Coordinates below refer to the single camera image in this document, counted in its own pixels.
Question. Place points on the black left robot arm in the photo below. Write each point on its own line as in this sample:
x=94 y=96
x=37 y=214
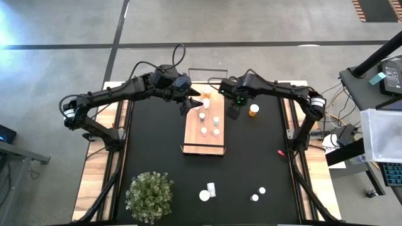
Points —
x=110 y=92

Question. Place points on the small red clip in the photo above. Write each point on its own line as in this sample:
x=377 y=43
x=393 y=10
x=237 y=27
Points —
x=280 y=152

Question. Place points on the wooden tray board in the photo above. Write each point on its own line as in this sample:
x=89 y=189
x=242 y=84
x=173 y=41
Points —
x=213 y=141

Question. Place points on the black pole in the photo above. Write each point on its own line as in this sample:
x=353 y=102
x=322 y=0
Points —
x=377 y=56

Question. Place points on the black device with white label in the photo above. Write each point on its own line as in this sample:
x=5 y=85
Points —
x=392 y=78

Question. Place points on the grey metal desk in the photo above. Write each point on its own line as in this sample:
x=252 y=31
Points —
x=19 y=153

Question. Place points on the teal vial white cap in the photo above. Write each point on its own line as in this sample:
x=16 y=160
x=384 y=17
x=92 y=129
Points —
x=216 y=120

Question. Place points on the amber pill bottle white cap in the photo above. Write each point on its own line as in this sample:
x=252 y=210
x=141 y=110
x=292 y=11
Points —
x=253 y=110
x=206 y=93

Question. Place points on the purple vial white cap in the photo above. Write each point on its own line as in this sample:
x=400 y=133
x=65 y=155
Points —
x=202 y=116

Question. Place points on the black caster wheel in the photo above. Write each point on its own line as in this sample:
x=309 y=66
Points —
x=371 y=193

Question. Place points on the translucent plastic box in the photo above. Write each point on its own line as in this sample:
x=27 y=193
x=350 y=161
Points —
x=383 y=135

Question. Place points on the dark grey side desk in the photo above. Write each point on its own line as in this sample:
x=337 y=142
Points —
x=366 y=89

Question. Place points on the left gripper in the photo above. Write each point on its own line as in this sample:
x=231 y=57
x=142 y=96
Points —
x=171 y=83

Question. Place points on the dark screen with blue glow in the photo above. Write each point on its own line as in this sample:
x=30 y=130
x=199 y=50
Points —
x=6 y=135

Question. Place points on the small white plastic bottle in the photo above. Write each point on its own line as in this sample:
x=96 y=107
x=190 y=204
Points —
x=197 y=108

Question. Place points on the black metal table frame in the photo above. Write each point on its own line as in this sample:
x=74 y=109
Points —
x=309 y=194

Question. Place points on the white paper sheet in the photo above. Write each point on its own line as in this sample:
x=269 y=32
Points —
x=328 y=142

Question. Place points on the black power brick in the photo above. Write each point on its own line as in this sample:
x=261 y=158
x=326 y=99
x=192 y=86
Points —
x=347 y=134

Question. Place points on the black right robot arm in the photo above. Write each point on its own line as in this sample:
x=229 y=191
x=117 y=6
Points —
x=282 y=91

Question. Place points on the pink vial white cap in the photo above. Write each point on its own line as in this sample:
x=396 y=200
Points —
x=203 y=131

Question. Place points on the black floor mat striped edge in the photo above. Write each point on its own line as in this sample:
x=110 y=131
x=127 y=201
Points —
x=377 y=11

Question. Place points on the small vial white cap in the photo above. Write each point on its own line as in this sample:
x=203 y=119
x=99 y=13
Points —
x=261 y=190

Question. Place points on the backlit keyboard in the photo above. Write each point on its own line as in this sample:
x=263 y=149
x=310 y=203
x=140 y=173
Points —
x=392 y=174

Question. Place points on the large amber bottle with capsules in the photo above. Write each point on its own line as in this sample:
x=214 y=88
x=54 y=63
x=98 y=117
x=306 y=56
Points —
x=204 y=195

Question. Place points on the green potted plant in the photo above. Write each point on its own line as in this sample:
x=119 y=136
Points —
x=149 y=196

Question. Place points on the small teal block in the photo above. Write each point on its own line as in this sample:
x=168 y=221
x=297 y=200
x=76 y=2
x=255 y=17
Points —
x=377 y=78

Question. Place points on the white bottle with ribbed cap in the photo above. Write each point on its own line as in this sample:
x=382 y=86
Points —
x=211 y=187

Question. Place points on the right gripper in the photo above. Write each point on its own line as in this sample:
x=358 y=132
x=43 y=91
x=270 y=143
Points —
x=237 y=89

